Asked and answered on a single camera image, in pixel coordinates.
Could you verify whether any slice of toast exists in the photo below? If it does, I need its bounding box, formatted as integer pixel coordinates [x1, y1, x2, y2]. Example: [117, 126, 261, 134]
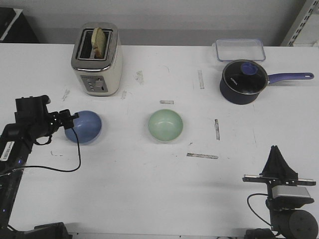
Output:
[91, 27, 106, 59]

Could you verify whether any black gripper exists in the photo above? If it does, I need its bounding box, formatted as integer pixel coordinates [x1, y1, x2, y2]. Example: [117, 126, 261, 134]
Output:
[32, 110, 79, 138]
[242, 145, 317, 193]

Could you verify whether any glass pot lid blue knob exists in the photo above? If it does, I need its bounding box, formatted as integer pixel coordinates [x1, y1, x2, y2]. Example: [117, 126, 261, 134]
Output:
[222, 60, 268, 95]

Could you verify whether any dark blue saucepan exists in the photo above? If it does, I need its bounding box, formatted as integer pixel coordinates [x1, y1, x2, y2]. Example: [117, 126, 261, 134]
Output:
[219, 59, 315, 105]

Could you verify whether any green bowl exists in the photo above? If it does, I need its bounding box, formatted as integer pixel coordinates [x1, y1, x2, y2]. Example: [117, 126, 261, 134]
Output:
[148, 109, 183, 143]

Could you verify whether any clear plastic food container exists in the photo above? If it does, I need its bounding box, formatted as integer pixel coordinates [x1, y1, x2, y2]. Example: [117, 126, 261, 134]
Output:
[212, 38, 266, 62]

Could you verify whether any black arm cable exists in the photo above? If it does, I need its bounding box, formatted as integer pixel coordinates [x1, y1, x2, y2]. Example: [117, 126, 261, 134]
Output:
[247, 193, 280, 236]
[14, 126, 81, 173]

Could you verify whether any blue bowl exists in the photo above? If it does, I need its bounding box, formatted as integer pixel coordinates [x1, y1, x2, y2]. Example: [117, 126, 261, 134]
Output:
[64, 111, 102, 144]

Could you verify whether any white metal shelf upright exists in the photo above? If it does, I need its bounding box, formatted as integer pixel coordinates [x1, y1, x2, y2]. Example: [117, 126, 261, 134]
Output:
[280, 0, 319, 47]

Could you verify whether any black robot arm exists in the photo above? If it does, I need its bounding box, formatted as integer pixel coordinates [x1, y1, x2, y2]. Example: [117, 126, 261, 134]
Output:
[0, 110, 79, 239]
[242, 145, 319, 239]

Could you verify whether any white and silver toaster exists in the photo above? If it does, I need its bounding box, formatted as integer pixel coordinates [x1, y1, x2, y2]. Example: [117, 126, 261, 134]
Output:
[71, 22, 123, 96]

